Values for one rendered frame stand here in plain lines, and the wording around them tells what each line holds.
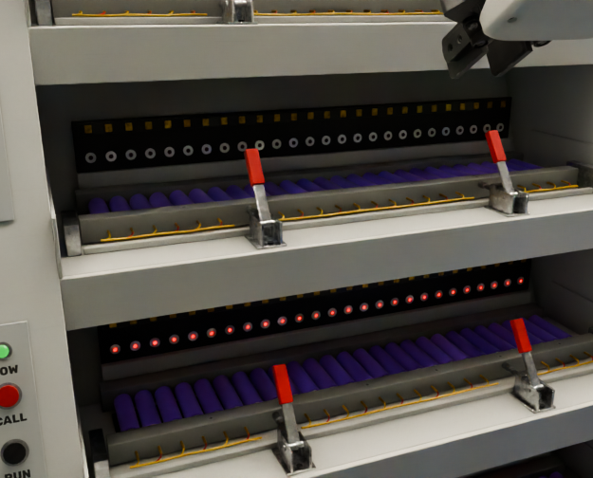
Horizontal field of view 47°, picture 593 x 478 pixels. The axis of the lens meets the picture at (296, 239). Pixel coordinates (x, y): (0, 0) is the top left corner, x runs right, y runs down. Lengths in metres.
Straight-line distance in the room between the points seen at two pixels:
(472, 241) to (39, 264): 0.40
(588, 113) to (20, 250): 0.64
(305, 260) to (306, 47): 0.20
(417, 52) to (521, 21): 0.28
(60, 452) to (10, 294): 0.13
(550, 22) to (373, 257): 0.29
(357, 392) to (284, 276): 0.16
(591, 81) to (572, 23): 0.42
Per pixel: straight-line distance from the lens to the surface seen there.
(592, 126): 0.88
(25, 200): 0.57
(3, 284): 0.57
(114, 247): 0.61
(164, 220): 0.64
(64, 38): 0.60
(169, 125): 0.74
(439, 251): 0.67
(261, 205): 0.61
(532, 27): 0.44
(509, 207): 0.72
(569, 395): 0.79
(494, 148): 0.74
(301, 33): 0.64
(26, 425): 0.57
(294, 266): 0.61
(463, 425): 0.71
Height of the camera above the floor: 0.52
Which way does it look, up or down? 1 degrees up
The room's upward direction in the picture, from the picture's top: 7 degrees counter-clockwise
